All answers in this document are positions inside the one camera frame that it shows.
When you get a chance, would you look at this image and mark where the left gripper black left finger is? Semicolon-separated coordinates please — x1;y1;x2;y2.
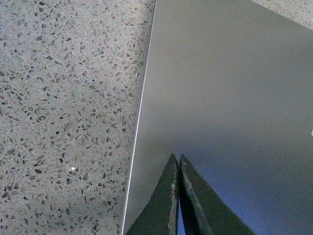
126;154;179;235

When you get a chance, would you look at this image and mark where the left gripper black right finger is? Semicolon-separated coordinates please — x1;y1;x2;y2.
179;155;255;235

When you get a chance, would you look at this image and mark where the grey Apple laptop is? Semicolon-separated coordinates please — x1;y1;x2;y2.
122;0;313;235

